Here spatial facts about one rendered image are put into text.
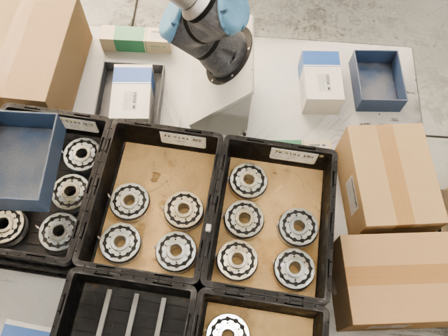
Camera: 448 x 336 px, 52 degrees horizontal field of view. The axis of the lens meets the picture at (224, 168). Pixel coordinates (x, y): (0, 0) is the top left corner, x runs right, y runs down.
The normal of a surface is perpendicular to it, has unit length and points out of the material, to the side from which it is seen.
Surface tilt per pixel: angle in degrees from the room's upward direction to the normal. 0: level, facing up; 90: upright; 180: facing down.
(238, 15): 52
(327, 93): 0
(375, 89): 0
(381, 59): 90
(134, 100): 0
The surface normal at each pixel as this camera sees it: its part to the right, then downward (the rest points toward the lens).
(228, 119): -0.02, 0.91
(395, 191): 0.03, -0.42
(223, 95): -0.71, -0.31
